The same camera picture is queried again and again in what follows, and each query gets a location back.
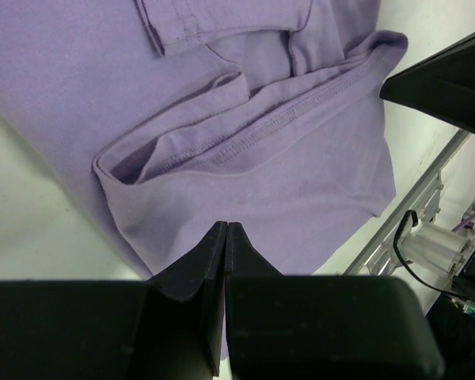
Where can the purple t-shirt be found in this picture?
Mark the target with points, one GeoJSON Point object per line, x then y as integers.
{"type": "Point", "coordinates": [164, 117]}

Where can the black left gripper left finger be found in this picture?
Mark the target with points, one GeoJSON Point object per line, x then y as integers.
{"type": "Point", "coordinates": [166, 327]}

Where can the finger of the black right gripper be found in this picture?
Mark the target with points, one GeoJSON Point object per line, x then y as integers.
{"type": "Point", "coordinates": [442, 86]}

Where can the aluminium front table rail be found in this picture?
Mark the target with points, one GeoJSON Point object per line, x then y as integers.
{"type": "Point", "coordinates": [378, 257]}

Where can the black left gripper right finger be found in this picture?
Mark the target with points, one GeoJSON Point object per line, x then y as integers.
{"type": "Point", "coordinates": [321, 326]}

